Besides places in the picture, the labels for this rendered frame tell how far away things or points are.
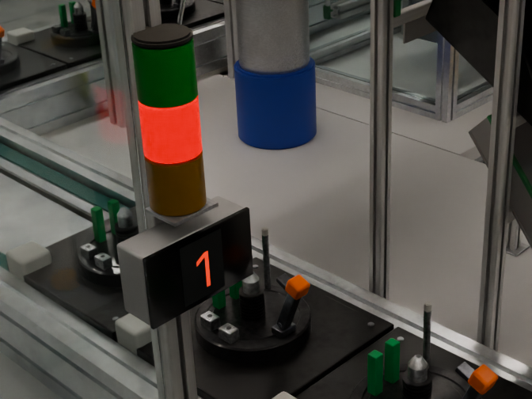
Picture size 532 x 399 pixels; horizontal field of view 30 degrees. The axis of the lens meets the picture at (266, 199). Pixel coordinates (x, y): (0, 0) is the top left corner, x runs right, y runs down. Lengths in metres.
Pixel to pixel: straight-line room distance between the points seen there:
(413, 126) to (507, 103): 0.93
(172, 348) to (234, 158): 0.96
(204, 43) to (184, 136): 1.49
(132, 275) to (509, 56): 0.46
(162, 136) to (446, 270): 0.79
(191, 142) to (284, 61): 1.04
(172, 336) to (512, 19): 0.46
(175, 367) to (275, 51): 0.97
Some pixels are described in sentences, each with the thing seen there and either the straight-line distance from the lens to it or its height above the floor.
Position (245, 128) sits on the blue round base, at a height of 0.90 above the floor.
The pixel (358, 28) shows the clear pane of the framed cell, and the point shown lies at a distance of 2.12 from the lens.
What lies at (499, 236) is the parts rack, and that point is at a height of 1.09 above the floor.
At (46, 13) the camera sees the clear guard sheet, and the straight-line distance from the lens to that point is 0.78.
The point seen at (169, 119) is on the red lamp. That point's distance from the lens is 0.81.
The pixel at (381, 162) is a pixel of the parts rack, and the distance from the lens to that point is 1.22.
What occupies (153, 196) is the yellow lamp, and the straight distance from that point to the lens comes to 0.85.
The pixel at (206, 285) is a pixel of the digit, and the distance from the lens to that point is 0.89.
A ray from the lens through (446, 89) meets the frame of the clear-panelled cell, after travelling 2.00.
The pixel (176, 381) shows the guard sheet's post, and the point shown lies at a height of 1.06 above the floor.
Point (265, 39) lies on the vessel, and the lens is 1.84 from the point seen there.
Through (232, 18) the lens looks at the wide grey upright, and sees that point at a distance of 2.23.
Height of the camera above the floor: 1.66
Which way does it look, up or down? 28 degrees down
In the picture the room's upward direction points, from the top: 3 degrees counter-clockwise
